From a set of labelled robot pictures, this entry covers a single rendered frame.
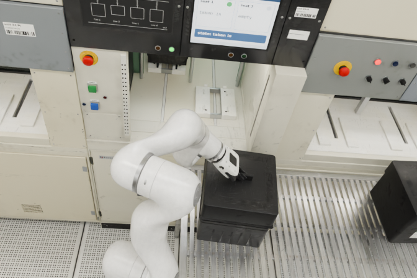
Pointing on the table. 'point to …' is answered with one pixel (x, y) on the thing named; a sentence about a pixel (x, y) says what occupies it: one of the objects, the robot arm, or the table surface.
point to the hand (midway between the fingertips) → (241, 174)
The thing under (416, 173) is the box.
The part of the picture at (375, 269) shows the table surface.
